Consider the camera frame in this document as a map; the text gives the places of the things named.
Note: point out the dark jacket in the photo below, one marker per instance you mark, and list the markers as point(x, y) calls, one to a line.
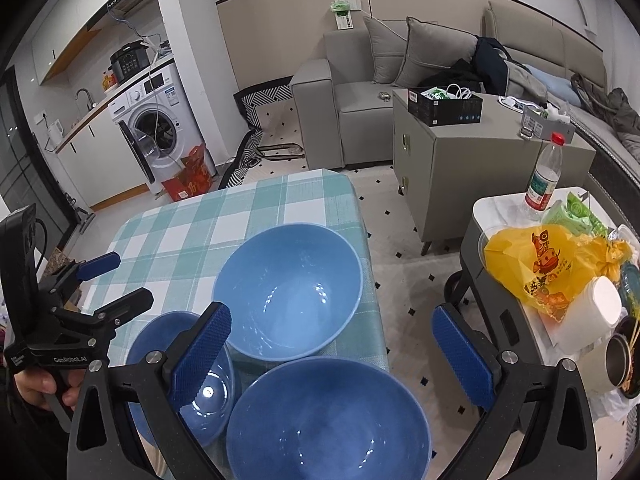
point(487, 65)

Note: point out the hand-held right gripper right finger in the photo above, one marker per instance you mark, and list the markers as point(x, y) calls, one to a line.
point(462, 355)

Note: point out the range hood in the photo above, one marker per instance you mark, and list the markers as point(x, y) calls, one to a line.
point(130, 0)

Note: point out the grey sofa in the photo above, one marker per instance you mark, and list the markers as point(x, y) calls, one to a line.
point(360, 110)

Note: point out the metal kitchen faucet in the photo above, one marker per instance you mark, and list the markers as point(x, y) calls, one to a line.
point(82, 95)

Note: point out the white kitchen counter cabinet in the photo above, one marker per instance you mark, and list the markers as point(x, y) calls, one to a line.
point(100, 160)

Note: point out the grey sofa pillow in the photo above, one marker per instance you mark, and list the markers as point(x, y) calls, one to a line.
point(435, 55)
point(382, 50)

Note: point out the light blue pillow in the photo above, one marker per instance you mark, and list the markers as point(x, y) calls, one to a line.
point(557, 90)

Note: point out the white electric kettle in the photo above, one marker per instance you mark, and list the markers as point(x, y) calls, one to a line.
point(55, 132)

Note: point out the red cardboard box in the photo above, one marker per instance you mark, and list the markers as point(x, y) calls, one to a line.
point(192, 175)

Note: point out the small metal object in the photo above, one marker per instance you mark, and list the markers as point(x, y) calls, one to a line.
point(384, 97)

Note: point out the grey blanket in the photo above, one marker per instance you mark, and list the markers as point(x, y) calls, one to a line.
point(610, 105)

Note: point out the teal checked tablecloth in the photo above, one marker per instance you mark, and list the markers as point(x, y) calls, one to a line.
point(165, 240)

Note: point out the white washing machine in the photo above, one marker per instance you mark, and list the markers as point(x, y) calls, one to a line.
point(170, 105)

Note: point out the white paper cup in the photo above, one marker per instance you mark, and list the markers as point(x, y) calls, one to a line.
point(590, 315)

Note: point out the black cardboard box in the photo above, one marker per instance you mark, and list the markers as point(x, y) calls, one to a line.
point(445, 110)

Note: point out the grey cabinet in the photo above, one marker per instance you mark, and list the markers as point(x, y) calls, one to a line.
point(465, 170)

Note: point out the plastic water bottle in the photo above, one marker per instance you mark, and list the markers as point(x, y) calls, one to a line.
point(542, 180)

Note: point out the white wall box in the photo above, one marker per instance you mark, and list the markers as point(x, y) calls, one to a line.
point(345, 21)

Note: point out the black pressure cooker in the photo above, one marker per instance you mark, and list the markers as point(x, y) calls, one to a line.
point(129, 62)

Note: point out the yellow bottle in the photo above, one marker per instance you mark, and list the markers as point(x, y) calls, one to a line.
point(109, 84)

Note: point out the person's left forearm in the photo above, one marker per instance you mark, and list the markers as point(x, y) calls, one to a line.
point(25, 440)

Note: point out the small white side table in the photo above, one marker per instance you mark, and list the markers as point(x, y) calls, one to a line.
point(500, 210)

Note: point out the patterned folding chair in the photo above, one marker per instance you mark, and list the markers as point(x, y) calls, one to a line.
point(260, 105)

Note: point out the blue bowl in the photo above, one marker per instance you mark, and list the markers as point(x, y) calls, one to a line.
point(215, 405)
point(290, 285)
point(325, 425)

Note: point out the green plastic bag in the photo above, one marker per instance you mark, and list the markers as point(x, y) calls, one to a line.
point(575, 215)

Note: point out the yellow plastic bag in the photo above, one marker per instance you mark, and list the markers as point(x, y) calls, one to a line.
point(525, 260)

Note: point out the tissue box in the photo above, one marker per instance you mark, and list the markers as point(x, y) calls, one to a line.
point(545, 125)

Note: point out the green wall item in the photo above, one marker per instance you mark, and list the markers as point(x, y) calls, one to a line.
point(339, 6)

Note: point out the white upper kitchen cabinet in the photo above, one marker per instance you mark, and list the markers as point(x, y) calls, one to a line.
point(60, 50)

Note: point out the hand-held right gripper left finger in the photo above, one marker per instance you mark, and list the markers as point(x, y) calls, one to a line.
point(200, 355)

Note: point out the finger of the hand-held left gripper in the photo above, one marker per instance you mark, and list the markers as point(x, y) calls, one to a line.
point(135, 302)
point(100, 265)

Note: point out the paper cup with chopsticks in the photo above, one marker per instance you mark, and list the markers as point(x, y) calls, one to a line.
point(617, 365)

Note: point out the dark glass door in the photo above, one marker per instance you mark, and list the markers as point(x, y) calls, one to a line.
point(20, 150)

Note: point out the person's left hand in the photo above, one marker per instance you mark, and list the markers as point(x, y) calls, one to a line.
point(32, 387)

